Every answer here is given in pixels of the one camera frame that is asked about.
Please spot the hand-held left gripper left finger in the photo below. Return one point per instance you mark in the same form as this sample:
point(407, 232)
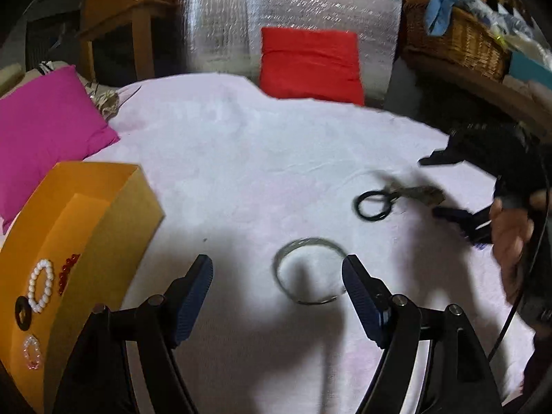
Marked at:
point(194, 302)

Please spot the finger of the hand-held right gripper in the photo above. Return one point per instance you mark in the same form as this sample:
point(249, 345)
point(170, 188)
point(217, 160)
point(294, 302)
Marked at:
point(468, 222)
point(444, 155)

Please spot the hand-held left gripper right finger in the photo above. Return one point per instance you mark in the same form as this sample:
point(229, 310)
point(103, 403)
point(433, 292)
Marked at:
point(360, 293)

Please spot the gold metal wristwatch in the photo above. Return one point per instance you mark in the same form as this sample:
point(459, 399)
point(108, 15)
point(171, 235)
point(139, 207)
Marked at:
point(425, 192)

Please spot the silver metal cuff bangle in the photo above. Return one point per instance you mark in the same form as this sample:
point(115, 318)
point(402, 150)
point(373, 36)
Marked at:
point(319, 240)

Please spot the orange cardboard box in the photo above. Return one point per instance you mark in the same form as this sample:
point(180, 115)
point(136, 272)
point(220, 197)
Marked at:
point(108, 224)

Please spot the person's right forearm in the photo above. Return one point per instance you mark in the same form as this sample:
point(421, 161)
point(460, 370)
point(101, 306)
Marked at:
point(539, 366)

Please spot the person's right hand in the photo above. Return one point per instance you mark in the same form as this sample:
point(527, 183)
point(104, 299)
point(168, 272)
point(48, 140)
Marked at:
point(509, 233)

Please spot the dark wooden shelf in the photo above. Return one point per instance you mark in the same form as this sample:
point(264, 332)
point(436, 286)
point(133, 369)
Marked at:
point(474, 82)

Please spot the black elastic band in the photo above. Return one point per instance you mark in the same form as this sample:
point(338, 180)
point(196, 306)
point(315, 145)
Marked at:
point(357, 205)

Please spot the teal box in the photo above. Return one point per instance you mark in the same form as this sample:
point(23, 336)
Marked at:
point(528, 71)

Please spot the wicker basket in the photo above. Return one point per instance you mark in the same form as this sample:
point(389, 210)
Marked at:
point(465, 39)

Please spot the clear plastic bag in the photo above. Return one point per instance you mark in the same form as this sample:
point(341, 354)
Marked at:
point(509, 26)

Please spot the blue cloth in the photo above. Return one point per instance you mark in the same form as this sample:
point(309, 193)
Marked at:
point(437, 13)

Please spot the pale pink towel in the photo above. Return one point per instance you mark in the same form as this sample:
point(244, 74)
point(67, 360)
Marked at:
point(241, 159)

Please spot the red cushion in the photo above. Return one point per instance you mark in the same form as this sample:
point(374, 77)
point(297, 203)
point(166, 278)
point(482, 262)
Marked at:
point(310, 64)

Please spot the patterned beige cloth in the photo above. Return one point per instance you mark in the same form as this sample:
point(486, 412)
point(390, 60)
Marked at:
point(105, 103)

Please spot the magenta cushion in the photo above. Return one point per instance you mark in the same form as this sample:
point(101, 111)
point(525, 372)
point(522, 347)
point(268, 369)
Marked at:
point(47, 138)

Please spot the silver foil insulation sheet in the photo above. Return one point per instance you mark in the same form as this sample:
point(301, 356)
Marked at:
point(215, 21)

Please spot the wooden chair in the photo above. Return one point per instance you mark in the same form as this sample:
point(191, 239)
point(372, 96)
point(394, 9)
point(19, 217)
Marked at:
point(142, 39)

